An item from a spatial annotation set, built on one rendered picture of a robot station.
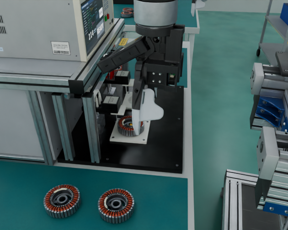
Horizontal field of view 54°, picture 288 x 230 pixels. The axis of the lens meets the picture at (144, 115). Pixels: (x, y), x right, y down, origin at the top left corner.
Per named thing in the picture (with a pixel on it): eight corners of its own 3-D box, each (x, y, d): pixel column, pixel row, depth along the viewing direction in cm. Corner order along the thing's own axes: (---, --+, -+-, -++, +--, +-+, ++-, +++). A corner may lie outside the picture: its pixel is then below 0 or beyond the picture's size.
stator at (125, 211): (133, 193, 94) (132, 185, 92) (135, 222, 85) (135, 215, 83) (99, 196, 93) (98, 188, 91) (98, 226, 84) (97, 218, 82)
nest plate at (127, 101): (155, 95, 144) (155, 93, 144) (152, 111, 132) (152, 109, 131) (126, 93, 146) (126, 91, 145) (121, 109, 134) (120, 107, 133)
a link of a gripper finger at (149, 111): (158, 139, 51) (166, 89, 51) (127, 134, 52) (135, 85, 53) (161, 138, 54) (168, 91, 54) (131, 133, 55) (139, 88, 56)
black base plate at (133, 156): (183, 89, 154) (184, 85, 153) (182, 174, 102) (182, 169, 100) (100, 84, 159) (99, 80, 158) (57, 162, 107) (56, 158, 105)
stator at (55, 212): (84, 212, 88) (83, 204, 86) (47, 224, 84) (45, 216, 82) (77, 186, 96) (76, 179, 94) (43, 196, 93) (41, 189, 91)
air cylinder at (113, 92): (116, 96, 143) (116, 87, 140) (113, 104, 137) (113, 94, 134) (107, 96, 144) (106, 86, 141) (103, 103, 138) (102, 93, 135)
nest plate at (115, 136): (150, 122, 125) (150, 120, 124) (146, 144, 112) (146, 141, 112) (117, 120, 126) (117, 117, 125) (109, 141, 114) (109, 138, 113)
